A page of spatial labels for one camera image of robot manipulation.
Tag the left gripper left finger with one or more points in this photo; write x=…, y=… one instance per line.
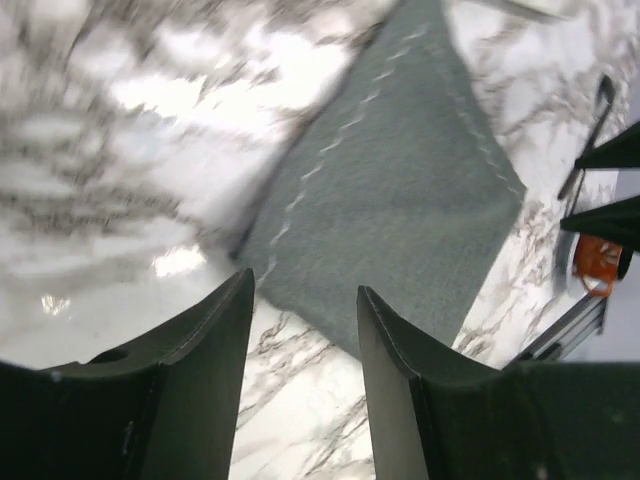
x=162, y=406

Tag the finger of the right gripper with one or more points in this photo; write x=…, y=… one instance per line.
x=622, y=215
x=621, y=152

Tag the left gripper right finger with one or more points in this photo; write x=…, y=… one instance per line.
x=437, y=414

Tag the grey cloth napkin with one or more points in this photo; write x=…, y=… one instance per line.
x=399, y=185

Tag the aluminium frame rail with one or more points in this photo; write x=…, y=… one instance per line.
x=579, y=324

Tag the orange black object on saucer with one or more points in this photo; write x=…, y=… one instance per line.
x=599, y=264

